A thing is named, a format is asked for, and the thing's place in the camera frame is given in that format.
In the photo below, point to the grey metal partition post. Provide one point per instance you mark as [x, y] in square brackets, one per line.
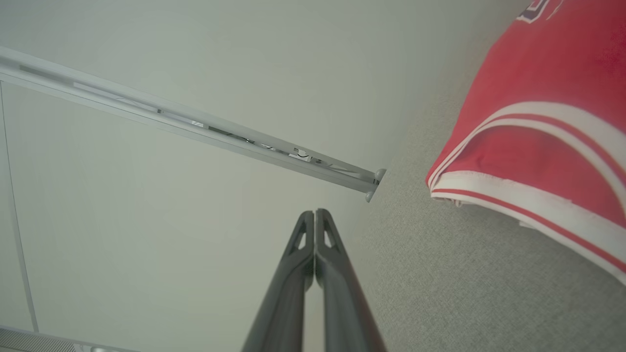
[146, 110]

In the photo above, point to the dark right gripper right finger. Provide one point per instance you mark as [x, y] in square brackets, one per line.
[345, 308]

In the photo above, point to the red shirt with white sleeves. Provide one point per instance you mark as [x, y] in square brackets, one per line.
[538, 63]

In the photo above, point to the grey ribbed strip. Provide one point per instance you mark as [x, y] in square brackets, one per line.
[39, 342]

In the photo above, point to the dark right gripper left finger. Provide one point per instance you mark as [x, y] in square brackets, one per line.
[286, 303]

